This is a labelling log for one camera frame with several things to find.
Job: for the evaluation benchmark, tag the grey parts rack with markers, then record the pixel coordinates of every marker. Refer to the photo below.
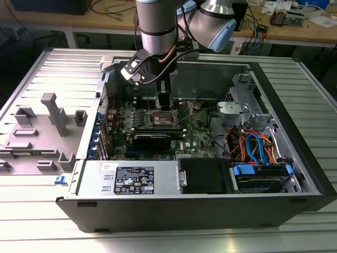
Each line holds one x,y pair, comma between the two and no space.
42,137

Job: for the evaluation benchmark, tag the blue plastic clip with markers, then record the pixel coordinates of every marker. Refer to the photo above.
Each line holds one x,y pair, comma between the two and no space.
60,180

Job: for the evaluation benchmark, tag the black RAM slot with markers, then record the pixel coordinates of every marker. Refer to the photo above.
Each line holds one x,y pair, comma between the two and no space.
142,105
142,99
158,129

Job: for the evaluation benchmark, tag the beige case latch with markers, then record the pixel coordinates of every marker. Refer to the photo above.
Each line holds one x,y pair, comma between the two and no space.
106,63

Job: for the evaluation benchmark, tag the silver power supply unit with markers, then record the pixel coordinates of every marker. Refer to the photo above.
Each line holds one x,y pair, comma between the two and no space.
92,176

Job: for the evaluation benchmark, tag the green motherboard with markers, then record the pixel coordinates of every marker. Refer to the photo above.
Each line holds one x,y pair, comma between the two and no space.
194,137

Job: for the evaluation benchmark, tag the black computer box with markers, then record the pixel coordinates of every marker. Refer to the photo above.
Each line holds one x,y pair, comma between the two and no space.
52,6

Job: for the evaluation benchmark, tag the silver metal bracket plate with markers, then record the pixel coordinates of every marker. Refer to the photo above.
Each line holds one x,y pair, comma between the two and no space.
231,109

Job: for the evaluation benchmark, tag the CPU socket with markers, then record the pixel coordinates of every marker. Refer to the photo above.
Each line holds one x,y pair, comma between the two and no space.
160,118

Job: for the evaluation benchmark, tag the black PC case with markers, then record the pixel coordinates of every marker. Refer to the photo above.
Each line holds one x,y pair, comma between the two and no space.
184,213

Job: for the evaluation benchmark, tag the hard disk in blue carrier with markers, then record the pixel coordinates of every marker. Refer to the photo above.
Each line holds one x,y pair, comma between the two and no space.
260,184

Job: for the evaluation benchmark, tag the black tower box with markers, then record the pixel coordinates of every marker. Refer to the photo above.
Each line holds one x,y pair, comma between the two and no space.
242,15

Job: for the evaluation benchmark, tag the small black adapter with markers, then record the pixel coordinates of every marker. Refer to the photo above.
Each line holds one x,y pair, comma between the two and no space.
262,28

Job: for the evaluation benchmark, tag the silver drive cage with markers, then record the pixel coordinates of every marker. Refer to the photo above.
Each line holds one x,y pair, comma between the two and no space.
260,118

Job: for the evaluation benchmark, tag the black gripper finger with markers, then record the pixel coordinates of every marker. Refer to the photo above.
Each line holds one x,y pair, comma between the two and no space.
163,98

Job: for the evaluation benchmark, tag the white printed label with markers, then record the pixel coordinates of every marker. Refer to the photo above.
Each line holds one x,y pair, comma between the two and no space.
237,47

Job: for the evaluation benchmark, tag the blue expansion slot clip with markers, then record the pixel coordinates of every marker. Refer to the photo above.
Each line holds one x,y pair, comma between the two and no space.
99,116
97,131
92,153
94,143

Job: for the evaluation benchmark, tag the wooden desk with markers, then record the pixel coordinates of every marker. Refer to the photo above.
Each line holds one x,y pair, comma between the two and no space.
52,18
289,33

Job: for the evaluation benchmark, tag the black graphics card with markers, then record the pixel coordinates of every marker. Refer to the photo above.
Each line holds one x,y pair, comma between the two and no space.
151,142

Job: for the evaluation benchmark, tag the white paper sheet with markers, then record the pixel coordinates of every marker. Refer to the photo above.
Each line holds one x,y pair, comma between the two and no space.
322,21

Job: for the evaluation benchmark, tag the round coin battery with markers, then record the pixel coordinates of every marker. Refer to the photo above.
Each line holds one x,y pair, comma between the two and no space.
198,106

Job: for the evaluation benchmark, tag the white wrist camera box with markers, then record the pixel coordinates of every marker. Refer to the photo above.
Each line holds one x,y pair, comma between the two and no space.
131,69

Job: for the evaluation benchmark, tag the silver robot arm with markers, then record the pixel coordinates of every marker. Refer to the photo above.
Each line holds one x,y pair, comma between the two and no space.
158,21

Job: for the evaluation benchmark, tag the finned heat sink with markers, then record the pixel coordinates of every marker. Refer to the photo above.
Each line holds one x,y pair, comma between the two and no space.
278,18

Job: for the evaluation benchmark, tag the grey circuit device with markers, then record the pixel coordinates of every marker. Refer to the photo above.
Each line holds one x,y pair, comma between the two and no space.
295,19

